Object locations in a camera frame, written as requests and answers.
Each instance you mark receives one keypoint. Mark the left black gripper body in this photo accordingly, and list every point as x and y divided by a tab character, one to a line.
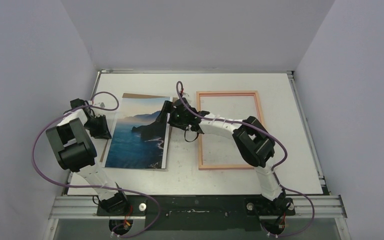
86	125

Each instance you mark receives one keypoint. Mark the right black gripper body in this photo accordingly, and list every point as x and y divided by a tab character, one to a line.
170	112

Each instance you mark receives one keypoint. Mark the seascape photo print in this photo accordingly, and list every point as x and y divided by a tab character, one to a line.
139	139

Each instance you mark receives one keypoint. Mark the pink wooden picture frame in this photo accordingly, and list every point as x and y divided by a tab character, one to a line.
217	152

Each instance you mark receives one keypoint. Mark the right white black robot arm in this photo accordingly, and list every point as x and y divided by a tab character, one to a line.
255	145

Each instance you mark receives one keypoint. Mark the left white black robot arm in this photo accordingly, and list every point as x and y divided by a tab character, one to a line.
71	143

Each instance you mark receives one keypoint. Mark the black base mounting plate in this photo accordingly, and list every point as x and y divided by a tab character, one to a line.
200	212

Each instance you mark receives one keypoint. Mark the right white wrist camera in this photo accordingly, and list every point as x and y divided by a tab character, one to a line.
186	96

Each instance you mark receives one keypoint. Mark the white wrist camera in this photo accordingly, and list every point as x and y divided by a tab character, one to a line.
186	96
100	105

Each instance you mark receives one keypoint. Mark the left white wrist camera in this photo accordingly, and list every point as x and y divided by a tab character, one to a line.
100	105

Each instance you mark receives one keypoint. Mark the aluminium front rail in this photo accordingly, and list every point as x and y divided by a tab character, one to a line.
82	207

